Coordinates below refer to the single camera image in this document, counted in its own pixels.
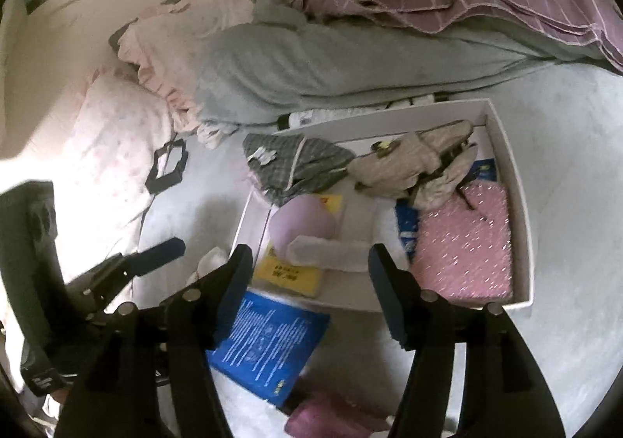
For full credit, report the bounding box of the lilac heart-shaped sponge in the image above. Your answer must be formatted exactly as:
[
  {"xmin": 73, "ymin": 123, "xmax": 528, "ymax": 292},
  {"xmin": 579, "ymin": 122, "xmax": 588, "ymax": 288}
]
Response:
[{"xmin": 268, "ymin": 194, "xmax": 338, "ymax": 260}]

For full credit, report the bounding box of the yellow tissue pack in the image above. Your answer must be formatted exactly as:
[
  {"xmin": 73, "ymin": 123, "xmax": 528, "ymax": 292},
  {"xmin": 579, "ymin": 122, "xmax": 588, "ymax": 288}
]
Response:
[{"xmin": 253, "ymin": 194, "xmax": 344, "ymax": 298}]

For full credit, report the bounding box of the white tube black cap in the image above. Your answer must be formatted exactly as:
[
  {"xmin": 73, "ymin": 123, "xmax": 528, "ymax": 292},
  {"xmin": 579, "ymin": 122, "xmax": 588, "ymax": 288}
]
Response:
[{"xmin": 277, "ymin": 92, "xmax": 449, "ymax": 131}]

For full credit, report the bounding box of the purple white cloth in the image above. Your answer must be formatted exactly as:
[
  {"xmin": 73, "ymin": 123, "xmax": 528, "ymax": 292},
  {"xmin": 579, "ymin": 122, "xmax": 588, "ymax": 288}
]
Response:
[{"xmin": 281, "ymin": 391, "xmax": 390, "ymax": 438}]

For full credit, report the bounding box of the grey-green fleece blanket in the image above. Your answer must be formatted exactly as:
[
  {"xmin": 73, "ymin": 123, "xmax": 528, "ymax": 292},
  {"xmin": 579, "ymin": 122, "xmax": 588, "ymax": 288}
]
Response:
[{"xmin": 193, "ymin": 0, "xmax": 589, "ymax": 125}]

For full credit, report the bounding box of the pink glitter sponge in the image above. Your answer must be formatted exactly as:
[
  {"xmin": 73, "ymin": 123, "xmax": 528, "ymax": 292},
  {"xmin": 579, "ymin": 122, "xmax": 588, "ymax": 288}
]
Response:
[{"xmin": 411, "ymin": 179, "xmax": 513, "ymax": 306}]

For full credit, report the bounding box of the white shallow cardboard box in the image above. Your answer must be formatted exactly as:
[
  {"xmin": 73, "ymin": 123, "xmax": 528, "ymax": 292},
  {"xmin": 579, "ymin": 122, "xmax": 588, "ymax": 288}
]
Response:
[{"xmin": 250, "ymin": 99, "xmax": 534, "ymax": 313}]

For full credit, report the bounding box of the pink floral pillow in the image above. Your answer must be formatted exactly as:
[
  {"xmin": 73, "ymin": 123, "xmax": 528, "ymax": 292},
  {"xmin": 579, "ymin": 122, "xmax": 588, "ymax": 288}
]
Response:
[{"xmin": 54, "ymin": 69, "xmax": 174, "ymax": 250}]

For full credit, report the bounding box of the grey plaid garment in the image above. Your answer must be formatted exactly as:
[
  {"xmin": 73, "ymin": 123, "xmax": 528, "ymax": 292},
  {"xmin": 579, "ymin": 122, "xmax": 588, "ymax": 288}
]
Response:
[{"xmin": 243, "ymin": 133, "xmax": 355, "ymax": 206}]

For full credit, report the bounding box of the beige striped garment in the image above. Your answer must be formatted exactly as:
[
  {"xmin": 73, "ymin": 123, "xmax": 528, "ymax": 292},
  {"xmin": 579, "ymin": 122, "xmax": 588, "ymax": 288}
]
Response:
[{"xmin": 347, "ymin": 120, "xmax": 478, "ymax": 211}]

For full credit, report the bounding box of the pink ruffled garment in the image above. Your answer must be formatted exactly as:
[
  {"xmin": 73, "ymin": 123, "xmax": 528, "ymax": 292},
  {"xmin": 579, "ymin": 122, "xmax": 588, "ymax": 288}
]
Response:
[{"xmin": 117, "ymin": 0, "xmax": 253, "ymax": 132}]

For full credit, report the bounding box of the black lace choker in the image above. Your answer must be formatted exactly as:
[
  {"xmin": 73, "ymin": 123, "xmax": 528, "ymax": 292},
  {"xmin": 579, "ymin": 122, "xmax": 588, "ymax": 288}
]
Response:
[{"xmin": 145, "ymin": 139, "xmax": 189, "ymax": 195}]

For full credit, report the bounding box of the white fluffy pompom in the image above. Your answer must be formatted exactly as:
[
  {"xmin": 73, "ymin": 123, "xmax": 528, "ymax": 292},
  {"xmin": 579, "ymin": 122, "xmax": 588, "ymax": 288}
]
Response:
[{"xmin": 187, "ymin": 247, "xmax": 228, "ymax": 285}]

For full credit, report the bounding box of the blue mask package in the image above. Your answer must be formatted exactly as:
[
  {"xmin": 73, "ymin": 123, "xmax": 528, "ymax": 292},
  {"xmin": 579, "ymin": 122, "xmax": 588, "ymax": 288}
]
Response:
[{"xmin": 206, "ymin": 292, "xmax": 331, "ymax": 406}]

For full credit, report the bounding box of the white wrapped pad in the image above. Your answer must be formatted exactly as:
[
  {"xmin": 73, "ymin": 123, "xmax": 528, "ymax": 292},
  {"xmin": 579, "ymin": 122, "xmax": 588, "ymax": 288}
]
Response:
[{"xmin": 285, "ymin": 236, "xmax": 372, "ymax": 273}]

